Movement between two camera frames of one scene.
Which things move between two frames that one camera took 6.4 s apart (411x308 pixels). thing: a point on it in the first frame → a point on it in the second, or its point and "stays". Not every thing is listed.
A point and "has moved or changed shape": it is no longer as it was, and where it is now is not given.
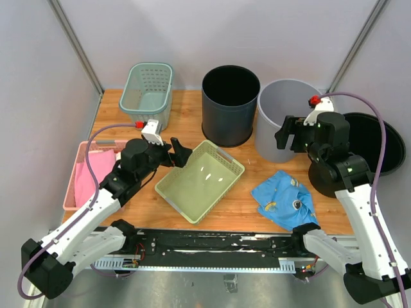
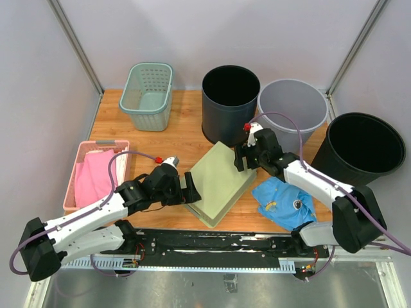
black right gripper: [291, 125] → [238, 161]
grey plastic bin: [277, 100] stays
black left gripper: [178, 158] → [192, 194]
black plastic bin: [366, 138] stays
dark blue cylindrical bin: [229, 93] stays
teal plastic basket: [146, 92] stays
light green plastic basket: [193, 189] has moved or changed shape
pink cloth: [85, 186] stays
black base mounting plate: [200, 244] stays
